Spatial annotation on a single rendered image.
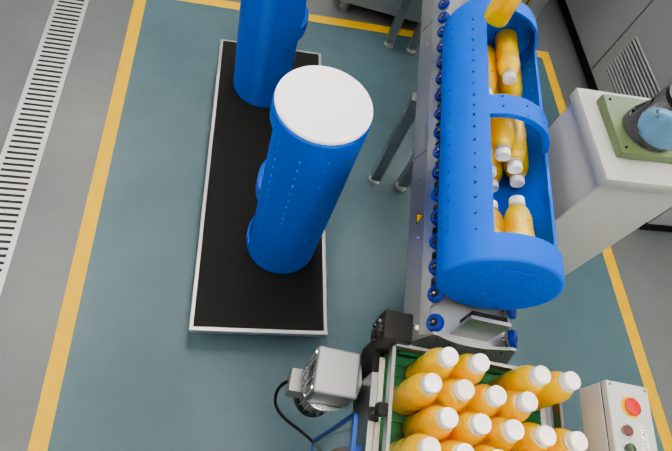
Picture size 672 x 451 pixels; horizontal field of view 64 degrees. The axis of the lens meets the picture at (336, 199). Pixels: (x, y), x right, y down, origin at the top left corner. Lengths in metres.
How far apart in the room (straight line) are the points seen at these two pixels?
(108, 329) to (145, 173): 0.71
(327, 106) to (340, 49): 1.72
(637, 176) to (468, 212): 0.56
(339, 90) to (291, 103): 0.15
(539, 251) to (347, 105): 0.65
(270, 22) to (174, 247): 1.00
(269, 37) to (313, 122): 0.90
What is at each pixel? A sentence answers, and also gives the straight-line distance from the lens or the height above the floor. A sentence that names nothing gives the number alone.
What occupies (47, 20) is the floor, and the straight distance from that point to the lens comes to 3.21.
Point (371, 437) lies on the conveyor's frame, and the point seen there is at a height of 0.90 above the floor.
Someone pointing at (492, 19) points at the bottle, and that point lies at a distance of 1.55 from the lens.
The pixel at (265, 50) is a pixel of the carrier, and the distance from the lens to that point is 2.34.
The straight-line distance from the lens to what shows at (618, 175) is 1.61.
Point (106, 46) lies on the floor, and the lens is 3.05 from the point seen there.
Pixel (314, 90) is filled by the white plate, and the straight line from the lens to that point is 1.52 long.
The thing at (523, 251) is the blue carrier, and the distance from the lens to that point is 1.20.
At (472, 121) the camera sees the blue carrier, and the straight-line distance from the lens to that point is 1.41.
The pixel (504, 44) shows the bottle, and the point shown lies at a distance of 1.77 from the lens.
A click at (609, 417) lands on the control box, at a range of 1.35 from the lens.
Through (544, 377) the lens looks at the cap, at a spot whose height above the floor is 1.09.
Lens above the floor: 2.14
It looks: 57 degrees down
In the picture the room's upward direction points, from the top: 24 degrees clockwise
